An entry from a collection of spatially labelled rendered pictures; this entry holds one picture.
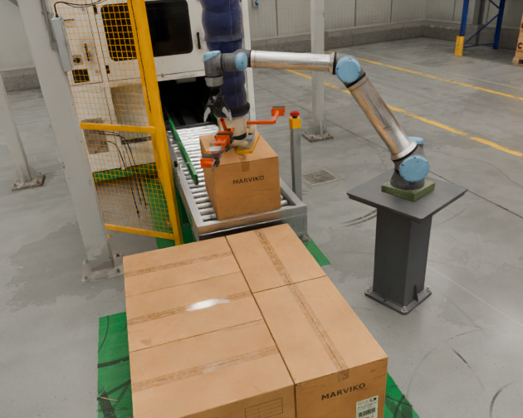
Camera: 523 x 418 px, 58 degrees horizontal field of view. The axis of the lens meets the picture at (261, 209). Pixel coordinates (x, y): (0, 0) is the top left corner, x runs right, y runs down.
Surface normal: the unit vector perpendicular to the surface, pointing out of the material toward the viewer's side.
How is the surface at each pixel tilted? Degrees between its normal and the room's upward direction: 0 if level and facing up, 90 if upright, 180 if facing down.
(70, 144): 90
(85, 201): 90
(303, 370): 0
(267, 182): 90
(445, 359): 0
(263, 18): 90
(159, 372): 0
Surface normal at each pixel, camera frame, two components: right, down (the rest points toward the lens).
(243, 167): 0.25, 0.43
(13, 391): -0.06, -0.89
